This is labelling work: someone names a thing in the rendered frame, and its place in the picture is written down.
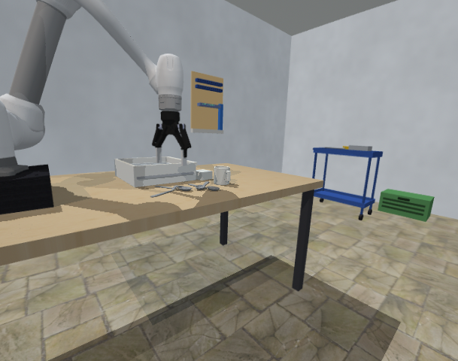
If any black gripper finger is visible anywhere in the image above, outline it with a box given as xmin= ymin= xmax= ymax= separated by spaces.
xmin=168 ymin=123 xmax=191 ymax=166
xmin=152 ymin=124 xmax=167 ymax=163

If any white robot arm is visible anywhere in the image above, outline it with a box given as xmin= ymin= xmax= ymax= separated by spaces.
xmin=0 ymin=0 xmax=184 ymax=177

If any grey mug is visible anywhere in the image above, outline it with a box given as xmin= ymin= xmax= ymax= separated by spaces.
xmin=214 ymin=166 xmax=231 ymax=185

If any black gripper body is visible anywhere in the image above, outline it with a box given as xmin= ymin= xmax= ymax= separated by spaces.
xmin=161 ymin=111 xmax=180 ymax=135

